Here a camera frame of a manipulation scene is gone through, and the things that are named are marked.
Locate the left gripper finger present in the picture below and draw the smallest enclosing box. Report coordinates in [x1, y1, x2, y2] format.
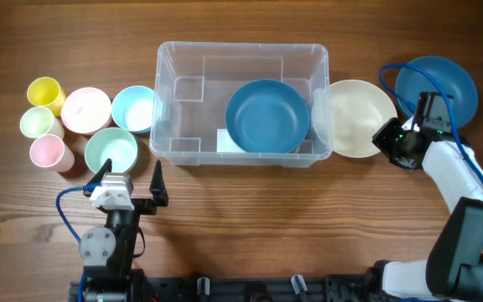
[87, 159, 112, 185]
[149, 159, 169, 206]

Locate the mint green plastic bowl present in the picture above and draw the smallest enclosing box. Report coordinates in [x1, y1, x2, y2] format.
[85, 128, 138, 173]

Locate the cream plastic plate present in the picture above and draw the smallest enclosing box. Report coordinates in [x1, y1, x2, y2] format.
[329, 80, 397, 159]

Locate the dark blue plate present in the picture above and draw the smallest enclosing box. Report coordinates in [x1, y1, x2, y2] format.
[395, 56, 479, 128]
[225, 79, 310, 154]

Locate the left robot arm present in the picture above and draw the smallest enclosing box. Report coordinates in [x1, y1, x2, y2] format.
[77, 159, 169, 302]

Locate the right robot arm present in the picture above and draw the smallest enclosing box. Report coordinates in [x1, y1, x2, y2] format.
[372, 91, 483, 301]

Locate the pink plastic bowl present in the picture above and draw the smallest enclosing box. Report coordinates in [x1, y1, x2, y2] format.
[60, 87, 112, 135]

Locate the pink plastic cup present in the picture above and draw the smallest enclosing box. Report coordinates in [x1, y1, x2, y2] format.
[29, 134, 75, 173]

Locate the light blue plastic bowl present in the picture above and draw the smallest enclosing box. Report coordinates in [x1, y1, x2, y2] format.
[112, 86, 155, 133]

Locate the white label in bin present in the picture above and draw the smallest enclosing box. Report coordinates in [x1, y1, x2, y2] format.
[216, 129, 244, 154]

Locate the light green plastic cup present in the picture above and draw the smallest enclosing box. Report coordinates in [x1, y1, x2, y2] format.
[19, 107, 65, 138]

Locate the yellow plastic cup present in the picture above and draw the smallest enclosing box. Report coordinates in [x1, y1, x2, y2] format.
[26, 76, 66, 117]

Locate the clear plastic storage bin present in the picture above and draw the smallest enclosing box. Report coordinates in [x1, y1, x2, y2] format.
[149, 41, 332, 168]

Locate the left blue cable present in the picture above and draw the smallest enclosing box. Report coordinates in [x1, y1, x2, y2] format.
[55, 182, 103, 302]

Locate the blue cable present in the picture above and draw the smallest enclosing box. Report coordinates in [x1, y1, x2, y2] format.
[55, 182, 103, 302]
[377, 63, 483, 232]

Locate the right blue cable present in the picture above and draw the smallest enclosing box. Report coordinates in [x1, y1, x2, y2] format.
[377, 63, 483, 232]

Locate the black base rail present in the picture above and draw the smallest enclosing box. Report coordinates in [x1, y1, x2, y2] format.
[69, 274, 377, 302]

